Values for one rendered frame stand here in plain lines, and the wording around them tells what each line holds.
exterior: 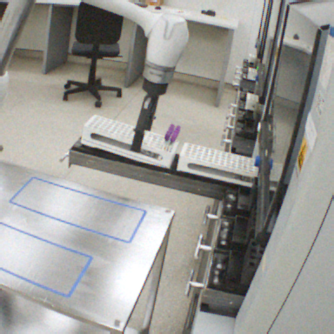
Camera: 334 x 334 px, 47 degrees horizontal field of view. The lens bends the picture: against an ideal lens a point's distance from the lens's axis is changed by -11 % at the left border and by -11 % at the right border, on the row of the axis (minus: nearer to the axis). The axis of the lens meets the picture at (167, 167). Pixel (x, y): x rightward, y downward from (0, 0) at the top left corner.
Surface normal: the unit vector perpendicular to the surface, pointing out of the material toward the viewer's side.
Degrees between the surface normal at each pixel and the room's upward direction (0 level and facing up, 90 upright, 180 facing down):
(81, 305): 0
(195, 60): 90
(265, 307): 90
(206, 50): 90
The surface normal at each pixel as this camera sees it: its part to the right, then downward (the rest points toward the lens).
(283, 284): -0.20, 0.45
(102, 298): 0.15, -0.86
